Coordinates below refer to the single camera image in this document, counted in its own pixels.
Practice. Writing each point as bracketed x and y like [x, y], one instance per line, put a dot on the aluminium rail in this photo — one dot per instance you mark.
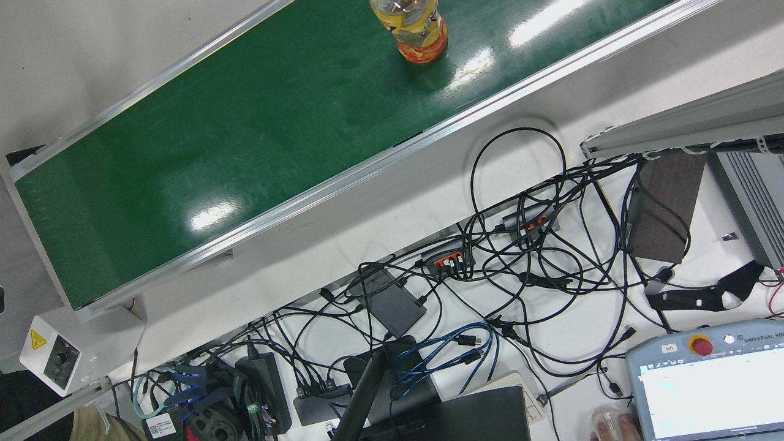
[55, 413]

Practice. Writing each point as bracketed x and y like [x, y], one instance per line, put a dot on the grey teach pendant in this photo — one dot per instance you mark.
[704, 392]

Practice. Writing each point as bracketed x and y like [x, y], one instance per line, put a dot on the black power brick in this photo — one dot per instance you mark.
[392, 303]

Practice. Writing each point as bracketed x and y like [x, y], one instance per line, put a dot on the black power adapter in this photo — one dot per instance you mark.
[263, 392]

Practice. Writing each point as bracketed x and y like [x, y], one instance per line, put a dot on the orange juice bottle yellow cap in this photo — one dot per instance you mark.
[416, 33]

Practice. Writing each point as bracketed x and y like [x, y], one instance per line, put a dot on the aluminium profile post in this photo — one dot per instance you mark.
[692, 125]

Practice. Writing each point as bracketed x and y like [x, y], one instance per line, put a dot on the flat black bracket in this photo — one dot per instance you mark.
[692, 300]

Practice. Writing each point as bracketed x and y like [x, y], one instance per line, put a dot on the black monitor stand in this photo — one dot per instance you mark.
[367, 392]

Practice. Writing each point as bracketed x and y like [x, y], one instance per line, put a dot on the white conveyor controller box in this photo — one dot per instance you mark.
[73, 349]

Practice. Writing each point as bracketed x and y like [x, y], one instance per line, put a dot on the grey computer mouse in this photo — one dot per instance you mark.
[603, 422]

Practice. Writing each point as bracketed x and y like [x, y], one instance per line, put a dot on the usb hub orange ports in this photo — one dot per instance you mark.
[530, 220]
[447, 257]

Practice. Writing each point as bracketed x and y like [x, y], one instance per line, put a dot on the black computer monitor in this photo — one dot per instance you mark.
[465, 416]

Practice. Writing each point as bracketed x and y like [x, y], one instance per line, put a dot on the black ribbed power supply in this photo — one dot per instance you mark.
[753, 202]

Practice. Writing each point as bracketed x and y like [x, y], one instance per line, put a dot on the black multiport hub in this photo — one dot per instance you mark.
[315, 401]

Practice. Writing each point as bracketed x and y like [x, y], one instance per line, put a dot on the white label tag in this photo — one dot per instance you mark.
[160, 425]

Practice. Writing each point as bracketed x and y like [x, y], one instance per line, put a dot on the dark brown block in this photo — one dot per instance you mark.
[667, 208]

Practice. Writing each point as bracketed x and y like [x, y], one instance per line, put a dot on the green belt conveyor aluminium frame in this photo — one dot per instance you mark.
[275, 135]

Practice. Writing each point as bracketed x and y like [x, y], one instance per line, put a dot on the operator bare hand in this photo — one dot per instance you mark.
[628, 429]

